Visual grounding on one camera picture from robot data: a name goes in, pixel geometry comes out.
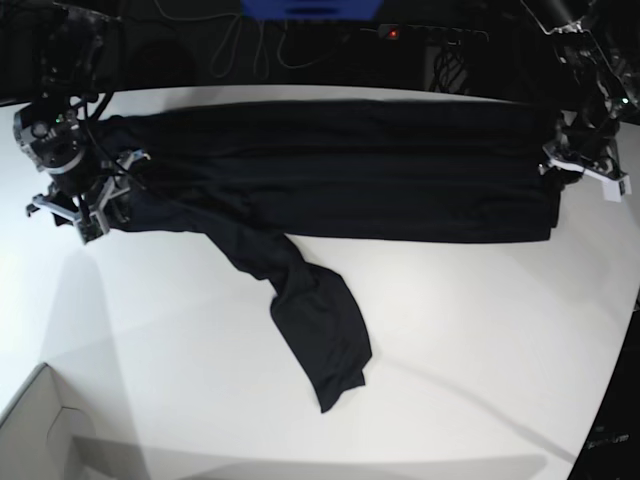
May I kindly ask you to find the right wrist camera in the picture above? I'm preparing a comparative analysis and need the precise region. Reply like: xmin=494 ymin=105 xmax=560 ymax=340
xmin=75 ymin=214 xmax=110 ymax=245

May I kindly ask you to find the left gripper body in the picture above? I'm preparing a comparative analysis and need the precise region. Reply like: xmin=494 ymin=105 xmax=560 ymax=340
xmin=538 ymin=129 xmax=629 ymax=187

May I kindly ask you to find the white cardboard box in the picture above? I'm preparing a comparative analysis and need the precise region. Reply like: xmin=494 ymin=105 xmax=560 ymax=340
xmin=0 ymin=362 xmax=151 ymax=480

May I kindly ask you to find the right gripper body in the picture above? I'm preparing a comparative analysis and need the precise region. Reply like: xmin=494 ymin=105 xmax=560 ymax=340
xmin=25 ymin=149 xmax=150 ymax=230

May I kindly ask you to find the white power strip red switch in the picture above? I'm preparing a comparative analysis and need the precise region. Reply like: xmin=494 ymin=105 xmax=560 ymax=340
xmin=375 ymin=23 xmax=490 ymax=45

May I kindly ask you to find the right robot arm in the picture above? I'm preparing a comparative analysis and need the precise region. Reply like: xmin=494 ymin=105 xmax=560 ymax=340
xmin=13 ymin=1 xmax=147 ymax=242

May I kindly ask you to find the black t-shirt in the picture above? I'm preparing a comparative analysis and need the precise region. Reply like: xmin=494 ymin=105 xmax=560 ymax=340
xmin=52 ymin=98 xmax=576 ymax=415

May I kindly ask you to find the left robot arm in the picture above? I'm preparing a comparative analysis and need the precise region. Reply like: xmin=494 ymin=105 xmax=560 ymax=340
xmin=522 ymin=1 xmax=639 ymax=202

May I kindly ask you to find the grey looped cable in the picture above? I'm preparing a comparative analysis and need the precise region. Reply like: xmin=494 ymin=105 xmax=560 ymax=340
xmin=149 ymin=0 xmax=351 ymax=79

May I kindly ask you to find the blue box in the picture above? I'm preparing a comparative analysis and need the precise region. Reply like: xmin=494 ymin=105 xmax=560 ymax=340
xmin=241 ymin=0 xmax=383 ymax=21

